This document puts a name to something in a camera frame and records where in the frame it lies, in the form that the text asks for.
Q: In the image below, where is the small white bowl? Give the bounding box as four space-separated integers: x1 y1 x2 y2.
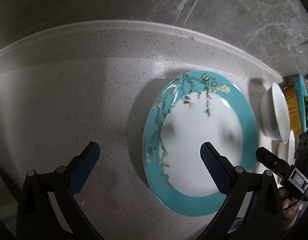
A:
277 130 296 166

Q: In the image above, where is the large white bowl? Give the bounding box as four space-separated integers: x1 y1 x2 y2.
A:
260 82 290 144

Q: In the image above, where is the person's right hand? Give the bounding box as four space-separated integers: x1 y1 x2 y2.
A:
281 199 299 230

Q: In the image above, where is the teal colander basket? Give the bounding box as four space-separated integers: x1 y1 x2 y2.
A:
293 74 307 132

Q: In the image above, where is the large teal floral plate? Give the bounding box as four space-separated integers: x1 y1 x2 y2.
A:
142 70 258 217

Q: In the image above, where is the yellow basin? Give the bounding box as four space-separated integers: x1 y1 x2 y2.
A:
283 85 302 139

